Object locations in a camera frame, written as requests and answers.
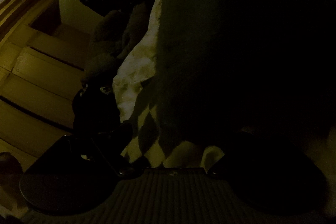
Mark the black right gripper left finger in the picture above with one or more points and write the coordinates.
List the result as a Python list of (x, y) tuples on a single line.
[(75, 174)]

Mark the yellowish wooden wardrobe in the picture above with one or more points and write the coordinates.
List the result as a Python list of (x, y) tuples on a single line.
[(42, 63)]

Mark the white floral bedding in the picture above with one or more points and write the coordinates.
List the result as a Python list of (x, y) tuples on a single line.
[(150, 141)]

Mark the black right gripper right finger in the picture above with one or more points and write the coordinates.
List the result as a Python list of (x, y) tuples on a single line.
[(252, 186)]

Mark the dark large garment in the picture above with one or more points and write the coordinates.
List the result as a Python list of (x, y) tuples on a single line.
[(251, 76)]

